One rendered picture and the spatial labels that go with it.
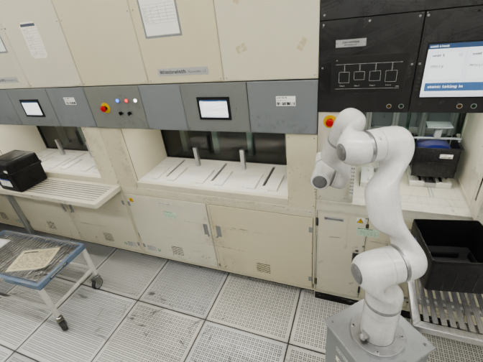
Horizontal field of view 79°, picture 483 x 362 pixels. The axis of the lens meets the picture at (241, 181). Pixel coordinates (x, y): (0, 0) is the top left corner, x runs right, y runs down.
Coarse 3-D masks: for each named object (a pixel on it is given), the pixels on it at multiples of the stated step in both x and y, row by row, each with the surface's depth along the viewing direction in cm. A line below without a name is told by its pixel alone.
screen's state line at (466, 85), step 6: (426, 84) 125; (432, 84) 125; (438, 84) 124; (444, 84) 123; (450, 84) 122; (456, 84) 122; (462, 84) 121; (468, 84) 120; (474, 84) 120; (480, 84) 119; (426, 90) 126; (432, 90) 126; (438, 90) 125
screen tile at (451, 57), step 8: (432, 56) 120; (440, 56) 119; (448, 56) 118; (456, 56) 117; (464, 56) 116; (456, 64) 118; (432, 72) 122; (440, 72) 121; (448, 72) 120; (456, 72) 120
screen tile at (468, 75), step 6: (474, 54) 115; (480, 54) 114; (474, 60) 116; (480, 60) 115; (468, 66) 117; (468, 72) 118; (474, 72) 118; (480, 72) 117; (468, 78) 119; (474, 78) 119
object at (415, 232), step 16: (416, 224) 142; (432, 224) 141; (448, 224) 139; (464, 224) 137; (480, 224) 134; (416, 240) 136; (432, 240) 145; (448, 240) 143; (464, 240) 142; (480, 240) 134; (432, 256) 141; (448, 256) 139; (464, 256) 139; (480, 256) 134; (432, 272) 122; (448, 272) 120; (464, 272) 118; (480, 272) 117; (432, 288) 126; (448, 288) 124; (464, 288) 123; (480, 288) 121
